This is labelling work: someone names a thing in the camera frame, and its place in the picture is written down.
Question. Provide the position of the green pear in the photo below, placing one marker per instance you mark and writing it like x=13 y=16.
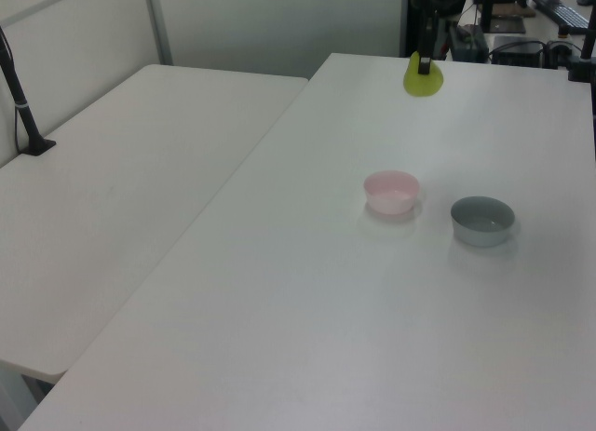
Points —
x=421 y=86

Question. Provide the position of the pink bowl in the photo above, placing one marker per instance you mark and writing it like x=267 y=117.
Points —
x=391 y=203

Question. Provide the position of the grey bowl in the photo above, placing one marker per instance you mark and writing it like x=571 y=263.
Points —
x=482 y=233

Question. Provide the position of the dark green case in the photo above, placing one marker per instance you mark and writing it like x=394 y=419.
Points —
x=468 y=42

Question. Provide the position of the black tripod stand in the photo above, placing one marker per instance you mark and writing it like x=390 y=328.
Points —
x=488 y=7

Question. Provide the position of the black flat mat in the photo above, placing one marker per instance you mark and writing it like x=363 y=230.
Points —
x=506 y=26

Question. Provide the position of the black equipment box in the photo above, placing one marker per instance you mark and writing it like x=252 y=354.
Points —
x=517 y=51

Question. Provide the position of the brown board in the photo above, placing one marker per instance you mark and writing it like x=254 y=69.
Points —
x=512 y=9

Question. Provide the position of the black keyboard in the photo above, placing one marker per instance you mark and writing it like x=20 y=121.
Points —
x=561 y=12

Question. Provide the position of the black clamp stand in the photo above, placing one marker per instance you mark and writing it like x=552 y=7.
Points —
x=587 y=44

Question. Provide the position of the black computer mouse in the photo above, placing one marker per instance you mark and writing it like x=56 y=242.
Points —
x=586 y=0

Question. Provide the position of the white side table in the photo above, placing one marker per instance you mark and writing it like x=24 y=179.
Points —
x=116 y=193

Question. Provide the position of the aluminium partition post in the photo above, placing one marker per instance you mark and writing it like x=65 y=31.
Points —
x=158 y=26

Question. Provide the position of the black camera stand pole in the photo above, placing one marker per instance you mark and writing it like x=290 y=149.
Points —
x=23 y=119

